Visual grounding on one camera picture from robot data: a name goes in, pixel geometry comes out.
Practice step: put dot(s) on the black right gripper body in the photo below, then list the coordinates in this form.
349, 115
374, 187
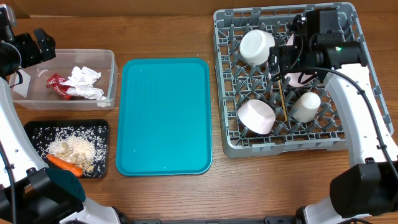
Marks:
289, 56

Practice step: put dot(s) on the wooden chopstick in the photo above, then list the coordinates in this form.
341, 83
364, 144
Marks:
282, 100

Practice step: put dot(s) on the white bowl with food scraps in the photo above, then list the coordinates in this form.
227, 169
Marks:
255, 46

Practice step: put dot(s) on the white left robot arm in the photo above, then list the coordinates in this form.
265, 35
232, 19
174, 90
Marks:
31, 191

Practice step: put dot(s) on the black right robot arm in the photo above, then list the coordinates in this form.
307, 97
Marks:
321, 51

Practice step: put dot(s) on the pink small bowl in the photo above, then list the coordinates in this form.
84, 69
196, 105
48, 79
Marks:
257, 116

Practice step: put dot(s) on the white plastic cup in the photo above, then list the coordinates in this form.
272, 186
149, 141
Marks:
306, 107

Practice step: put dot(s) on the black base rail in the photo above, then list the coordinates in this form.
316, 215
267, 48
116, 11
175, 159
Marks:
288, 219

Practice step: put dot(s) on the white tissue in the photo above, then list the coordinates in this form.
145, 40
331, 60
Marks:
80, 85

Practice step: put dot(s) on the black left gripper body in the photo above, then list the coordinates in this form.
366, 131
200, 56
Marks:
29, 55

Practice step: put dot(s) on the grey dishwasher rack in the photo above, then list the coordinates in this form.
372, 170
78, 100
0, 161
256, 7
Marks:
239, 82

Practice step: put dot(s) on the pile of rice scraps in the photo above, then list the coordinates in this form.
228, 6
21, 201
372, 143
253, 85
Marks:
74, 146

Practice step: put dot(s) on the clear plastic bin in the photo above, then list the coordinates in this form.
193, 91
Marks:
34, 95

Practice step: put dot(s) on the large white plate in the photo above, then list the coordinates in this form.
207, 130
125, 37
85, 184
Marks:
294, 77

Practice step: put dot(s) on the teal plastic tray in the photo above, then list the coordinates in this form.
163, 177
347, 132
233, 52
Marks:
164, 118

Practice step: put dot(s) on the red snack wrapper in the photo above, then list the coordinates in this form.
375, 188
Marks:
55, 82

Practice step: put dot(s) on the orange carrot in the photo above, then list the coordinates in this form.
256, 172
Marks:
77, 171

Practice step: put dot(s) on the black food waste tray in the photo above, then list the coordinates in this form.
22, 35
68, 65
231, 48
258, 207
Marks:
34, 130

